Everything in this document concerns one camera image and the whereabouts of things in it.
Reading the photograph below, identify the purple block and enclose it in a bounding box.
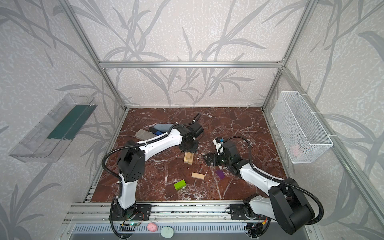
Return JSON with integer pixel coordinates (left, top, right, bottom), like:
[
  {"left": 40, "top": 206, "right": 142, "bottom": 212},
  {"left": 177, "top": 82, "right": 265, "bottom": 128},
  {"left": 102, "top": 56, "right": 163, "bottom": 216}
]
[{"left": 215, "top": 169, "right": 226, "bottom": 180}]

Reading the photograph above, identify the green block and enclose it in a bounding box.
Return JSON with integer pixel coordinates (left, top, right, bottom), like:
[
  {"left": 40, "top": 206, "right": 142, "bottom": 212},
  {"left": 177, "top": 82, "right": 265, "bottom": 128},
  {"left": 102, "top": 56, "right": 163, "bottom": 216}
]
[{"left": 174, "top": 180, "right": 187, "bottom": 191}]

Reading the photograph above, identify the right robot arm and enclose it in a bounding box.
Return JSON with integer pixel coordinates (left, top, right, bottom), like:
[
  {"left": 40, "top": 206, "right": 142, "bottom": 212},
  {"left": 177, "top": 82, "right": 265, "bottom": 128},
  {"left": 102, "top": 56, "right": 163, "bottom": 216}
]
[{"left": 203, "top": 139, "right": 324, "bottom": 235}]

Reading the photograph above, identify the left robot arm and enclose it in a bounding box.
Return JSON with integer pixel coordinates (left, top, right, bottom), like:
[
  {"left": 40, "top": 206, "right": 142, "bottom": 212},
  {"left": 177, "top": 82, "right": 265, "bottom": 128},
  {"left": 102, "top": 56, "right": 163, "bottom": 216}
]
[{"left": 118, "top": 122, "right": 204, "bottom": 210}]

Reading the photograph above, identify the grey rectangular sponge block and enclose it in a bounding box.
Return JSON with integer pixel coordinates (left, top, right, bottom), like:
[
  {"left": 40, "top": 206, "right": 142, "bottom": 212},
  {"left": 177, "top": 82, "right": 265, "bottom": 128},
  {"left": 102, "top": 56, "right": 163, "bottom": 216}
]
[{"left": 135, "top": 129, "right": 157, "bottom": 141}]

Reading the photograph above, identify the blue grey oval case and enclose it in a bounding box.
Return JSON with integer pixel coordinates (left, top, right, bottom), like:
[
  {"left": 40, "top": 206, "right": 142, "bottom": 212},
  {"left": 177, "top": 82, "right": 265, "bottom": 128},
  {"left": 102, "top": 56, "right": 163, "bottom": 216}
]
[{"left": 153, "top": 124, "right": 173, "bottom": 133}]

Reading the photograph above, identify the blue stapler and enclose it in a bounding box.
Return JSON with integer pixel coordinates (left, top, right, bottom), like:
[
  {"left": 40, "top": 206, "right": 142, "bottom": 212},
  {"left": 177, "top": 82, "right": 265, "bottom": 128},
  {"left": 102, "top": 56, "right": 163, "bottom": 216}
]
[{"left": 149, "top": 127, "right": 164, "bottom": 136}]

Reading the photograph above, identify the pink object in basket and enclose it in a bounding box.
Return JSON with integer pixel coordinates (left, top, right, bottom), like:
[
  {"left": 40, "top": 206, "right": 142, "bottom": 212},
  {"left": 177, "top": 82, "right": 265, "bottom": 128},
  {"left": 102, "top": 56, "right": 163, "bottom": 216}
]
[{"left": 291, "top": 145, "right": 304, "bottom": 159}]

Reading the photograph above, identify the right circuit board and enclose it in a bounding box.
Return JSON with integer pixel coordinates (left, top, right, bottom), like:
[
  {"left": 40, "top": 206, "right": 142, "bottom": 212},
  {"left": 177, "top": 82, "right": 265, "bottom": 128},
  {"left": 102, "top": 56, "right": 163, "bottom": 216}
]
[{"left": 244, "top": 221, "right": 270, "bottom": 239}]

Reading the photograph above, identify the circuit board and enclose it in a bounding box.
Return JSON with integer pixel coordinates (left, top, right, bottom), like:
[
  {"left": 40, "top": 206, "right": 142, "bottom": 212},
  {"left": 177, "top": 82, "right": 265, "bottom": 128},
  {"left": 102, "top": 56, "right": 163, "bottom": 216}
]
[
  {"left": 119, "top": 222, "right": 142, "bottom": 233},
  {"left": 244, "top": 221, "right": 270, "bottom": 239}
]

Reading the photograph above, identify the mint green blob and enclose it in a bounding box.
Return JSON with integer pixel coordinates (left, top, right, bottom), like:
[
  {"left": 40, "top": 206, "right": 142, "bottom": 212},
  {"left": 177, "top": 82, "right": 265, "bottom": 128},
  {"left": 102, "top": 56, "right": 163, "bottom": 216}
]
[{"left": 161, "top": 227, "right": 175, "bottom": 239}]

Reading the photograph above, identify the pink eraser blob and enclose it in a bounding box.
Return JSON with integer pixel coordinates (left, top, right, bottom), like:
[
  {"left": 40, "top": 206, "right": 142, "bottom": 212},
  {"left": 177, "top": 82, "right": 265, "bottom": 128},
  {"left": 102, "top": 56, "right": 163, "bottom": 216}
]
[{"left": 147, "top": 223, "right": 158, "bottom": 233}]

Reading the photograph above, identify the left circuit board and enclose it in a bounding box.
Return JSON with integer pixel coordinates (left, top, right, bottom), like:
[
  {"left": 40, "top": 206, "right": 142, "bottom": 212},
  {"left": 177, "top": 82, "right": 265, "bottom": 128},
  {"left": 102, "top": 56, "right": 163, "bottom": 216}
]
[{"left": 119, "top": 222, "right": 142, "bottom": 233}]

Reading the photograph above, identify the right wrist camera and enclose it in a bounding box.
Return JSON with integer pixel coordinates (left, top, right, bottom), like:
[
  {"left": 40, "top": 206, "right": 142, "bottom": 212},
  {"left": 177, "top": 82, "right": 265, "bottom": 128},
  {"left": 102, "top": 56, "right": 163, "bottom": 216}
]
[{"left": 213, "top": 138, "right": 224, "bottom": 155}]

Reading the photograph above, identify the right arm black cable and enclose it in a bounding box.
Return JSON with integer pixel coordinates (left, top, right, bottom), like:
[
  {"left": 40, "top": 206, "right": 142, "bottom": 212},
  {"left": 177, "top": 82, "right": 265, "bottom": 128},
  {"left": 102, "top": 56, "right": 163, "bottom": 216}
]
[{"left": 220, "top": 136, "right": 325, "bottom": 226}]

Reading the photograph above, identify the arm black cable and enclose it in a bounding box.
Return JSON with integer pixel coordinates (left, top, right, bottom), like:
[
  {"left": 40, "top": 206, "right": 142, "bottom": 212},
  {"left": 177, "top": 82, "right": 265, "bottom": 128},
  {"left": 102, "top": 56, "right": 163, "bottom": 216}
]
[
  {"left": 101, "top": 112, "right": 202, "bottom": 240},
  {"left": 220, "top": 136, "right": 325, "bottom": 226}
]

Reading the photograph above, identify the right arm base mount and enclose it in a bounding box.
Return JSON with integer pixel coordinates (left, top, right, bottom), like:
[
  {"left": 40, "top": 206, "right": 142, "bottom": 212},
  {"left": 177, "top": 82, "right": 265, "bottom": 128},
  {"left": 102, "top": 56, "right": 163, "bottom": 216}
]
[{"left": 225, "top": 204, "right": 267, "bottom": 221}]

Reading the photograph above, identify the white wire wall basket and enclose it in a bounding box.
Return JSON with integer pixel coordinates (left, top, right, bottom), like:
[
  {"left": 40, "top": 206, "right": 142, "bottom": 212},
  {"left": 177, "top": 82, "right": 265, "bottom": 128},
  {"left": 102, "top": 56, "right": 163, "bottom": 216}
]
[{"left": 271, "top": 91, "right": 333, "bottom": 164}]

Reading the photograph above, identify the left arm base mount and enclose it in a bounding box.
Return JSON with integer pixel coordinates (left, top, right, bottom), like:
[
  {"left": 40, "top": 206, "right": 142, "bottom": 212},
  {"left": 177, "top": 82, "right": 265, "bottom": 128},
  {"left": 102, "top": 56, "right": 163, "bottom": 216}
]
[{"left": 109, "top": 204, "right": 152, "bottom": 221}]

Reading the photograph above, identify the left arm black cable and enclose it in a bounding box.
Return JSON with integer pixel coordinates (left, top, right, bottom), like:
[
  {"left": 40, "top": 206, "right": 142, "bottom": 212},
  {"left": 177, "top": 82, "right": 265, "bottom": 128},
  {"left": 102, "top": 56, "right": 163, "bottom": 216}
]
[{"left": 101, "top": 112, "right": 202, "bottom": 240}]

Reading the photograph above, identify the aluminium front rail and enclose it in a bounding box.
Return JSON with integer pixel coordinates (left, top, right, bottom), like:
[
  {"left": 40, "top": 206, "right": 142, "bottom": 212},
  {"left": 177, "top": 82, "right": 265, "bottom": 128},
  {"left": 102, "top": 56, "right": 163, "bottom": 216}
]
[{"left": 63, "top": 201, "right": 258, "bottom": 224}]

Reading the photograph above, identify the clear plastic wall bin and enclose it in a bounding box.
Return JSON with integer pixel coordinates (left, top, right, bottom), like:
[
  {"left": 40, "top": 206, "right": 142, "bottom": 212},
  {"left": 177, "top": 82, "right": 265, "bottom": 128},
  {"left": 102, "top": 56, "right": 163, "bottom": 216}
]
[{"left": 9, "top": 94, "right": 98, "bottom": 163}]

